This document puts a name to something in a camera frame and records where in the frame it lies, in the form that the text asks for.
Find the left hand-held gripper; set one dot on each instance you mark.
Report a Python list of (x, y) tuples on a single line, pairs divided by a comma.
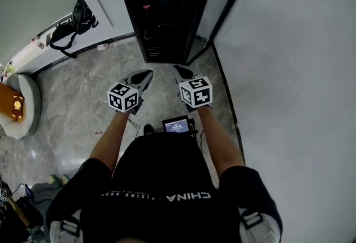
[(122, 97)]

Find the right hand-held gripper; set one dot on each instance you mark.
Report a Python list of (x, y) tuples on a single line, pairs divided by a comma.
[(196, 91)]

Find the black mini fridge cabinet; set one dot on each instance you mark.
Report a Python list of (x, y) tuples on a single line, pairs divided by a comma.
[(164, 14)]

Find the cola bottle red cap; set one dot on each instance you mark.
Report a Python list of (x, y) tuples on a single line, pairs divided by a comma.
[(146, 4)]

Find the person's right forearm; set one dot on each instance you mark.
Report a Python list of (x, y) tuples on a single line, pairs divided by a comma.
[(219, 141)]

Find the person's left forearm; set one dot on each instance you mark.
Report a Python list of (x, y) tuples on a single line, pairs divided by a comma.
[(111, 141)]

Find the small white packet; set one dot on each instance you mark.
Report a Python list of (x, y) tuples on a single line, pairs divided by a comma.
[(102, 47)]

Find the person's left shoe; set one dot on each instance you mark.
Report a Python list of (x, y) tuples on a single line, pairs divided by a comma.
[(148, 129)]

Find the small blue-screen device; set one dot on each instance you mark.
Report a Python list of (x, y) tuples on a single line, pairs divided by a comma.
[(175, 126)]

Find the small red floor scrap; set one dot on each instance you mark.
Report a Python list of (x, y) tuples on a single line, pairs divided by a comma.
[(98, 132)]

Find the black backpack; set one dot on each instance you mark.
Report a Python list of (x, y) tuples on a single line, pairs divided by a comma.
[(80, 19)]

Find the person's black t-shirt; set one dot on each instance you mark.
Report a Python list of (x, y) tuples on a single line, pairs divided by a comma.
[(167, 180)]

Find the dark red book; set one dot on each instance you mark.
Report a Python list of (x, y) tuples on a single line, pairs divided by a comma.
[(18, 107)]

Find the orange cushion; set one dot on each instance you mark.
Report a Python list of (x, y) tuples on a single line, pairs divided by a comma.
[(5, 100)]

